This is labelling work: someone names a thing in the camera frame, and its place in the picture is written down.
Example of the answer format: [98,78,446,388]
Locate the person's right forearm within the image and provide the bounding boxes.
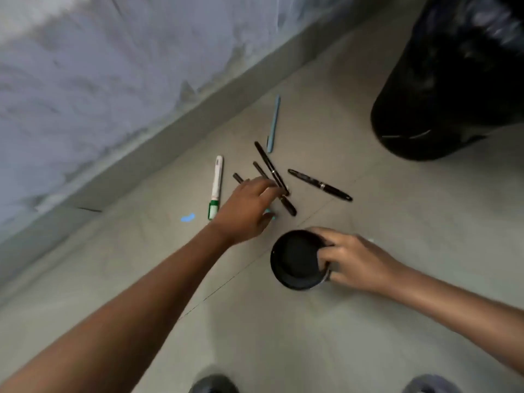
[385,264,524,378]

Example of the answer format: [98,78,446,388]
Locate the person's right grey shoe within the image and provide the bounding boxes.
[409,374,464,393]

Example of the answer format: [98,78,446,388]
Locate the black round cup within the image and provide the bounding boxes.
[270,229,333,291]

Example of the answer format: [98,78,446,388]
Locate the person's left forearm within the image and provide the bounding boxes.
[0,223,237,393]

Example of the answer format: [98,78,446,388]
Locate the person's grey shoe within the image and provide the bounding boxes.
[409,374,464,393]
[189,374,240,393]

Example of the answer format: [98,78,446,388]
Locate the black pen with silver ring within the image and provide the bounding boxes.
[287,168,353,203]

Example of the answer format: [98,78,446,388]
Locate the thick black pen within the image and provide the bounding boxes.
[252,161,297,218]

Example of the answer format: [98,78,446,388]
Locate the white marker with green cap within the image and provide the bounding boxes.
[207,155,224,221]

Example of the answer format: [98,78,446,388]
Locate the person's left hand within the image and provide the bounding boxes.
[210,176,288,246]

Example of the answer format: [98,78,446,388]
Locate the long black pen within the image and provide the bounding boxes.
[254,141,291,197]

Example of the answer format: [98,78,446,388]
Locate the person's right hand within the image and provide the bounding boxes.
[306,227,407,298]

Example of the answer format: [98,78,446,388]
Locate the light blue pen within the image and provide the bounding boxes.
[266,94,282,154]

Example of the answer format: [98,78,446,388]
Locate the person's left grey shoe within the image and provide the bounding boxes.
[189,374,240,393]

